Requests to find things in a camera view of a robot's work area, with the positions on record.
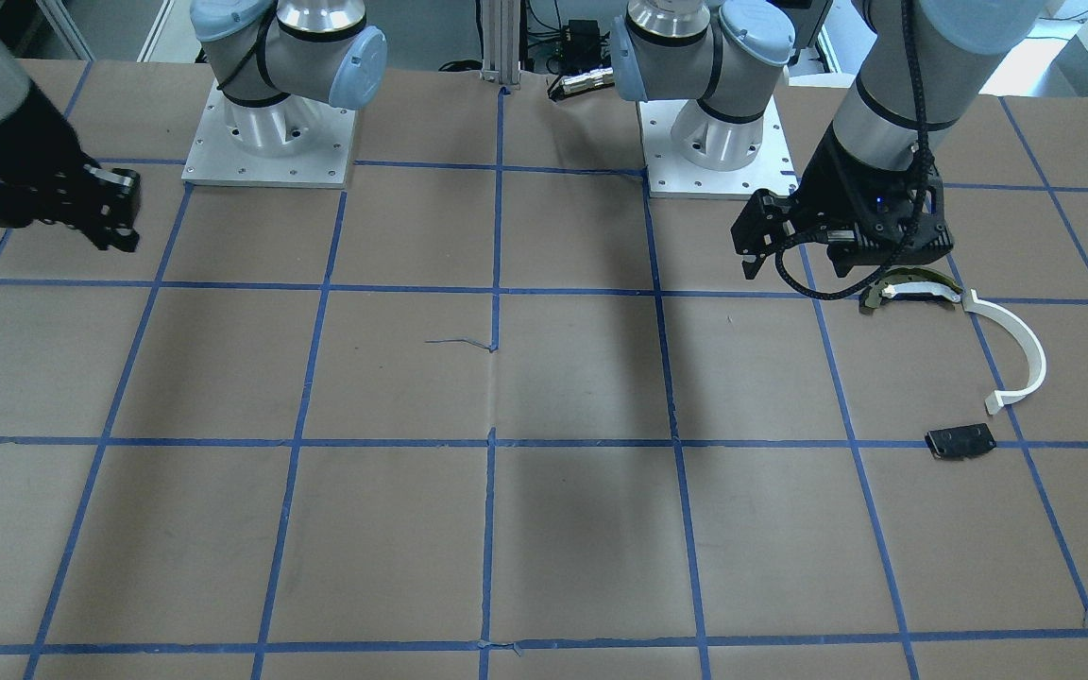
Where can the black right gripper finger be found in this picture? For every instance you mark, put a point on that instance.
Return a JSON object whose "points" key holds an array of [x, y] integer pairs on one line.
{"points": [[119, 239]]}

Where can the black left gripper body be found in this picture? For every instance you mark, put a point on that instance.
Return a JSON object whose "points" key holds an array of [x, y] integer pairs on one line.
{"points": [[832, 185]]}

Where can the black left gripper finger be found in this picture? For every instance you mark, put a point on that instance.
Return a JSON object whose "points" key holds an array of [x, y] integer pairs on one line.
{"points": [[750, 266]]}

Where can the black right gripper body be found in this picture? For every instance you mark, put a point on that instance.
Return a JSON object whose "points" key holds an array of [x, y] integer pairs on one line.
{"points": [[23, 159]]}

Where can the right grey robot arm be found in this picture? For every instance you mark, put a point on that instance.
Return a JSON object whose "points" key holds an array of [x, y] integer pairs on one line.
{"points": [[278, 67]]}

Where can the olive green brake shoe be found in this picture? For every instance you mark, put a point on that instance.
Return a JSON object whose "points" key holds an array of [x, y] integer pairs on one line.
{"points": [[909, 283]]}

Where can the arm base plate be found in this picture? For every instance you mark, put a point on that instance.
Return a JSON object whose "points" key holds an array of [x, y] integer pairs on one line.
{"points": [[691, 155], [297, 143]]}

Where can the small black plastic bracket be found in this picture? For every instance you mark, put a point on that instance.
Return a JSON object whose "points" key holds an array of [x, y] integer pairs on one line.
{"points": [[960, 442]]}

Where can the aluminium frame post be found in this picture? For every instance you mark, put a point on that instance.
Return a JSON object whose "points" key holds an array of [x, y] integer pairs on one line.
{"points": [[501, 37]]}

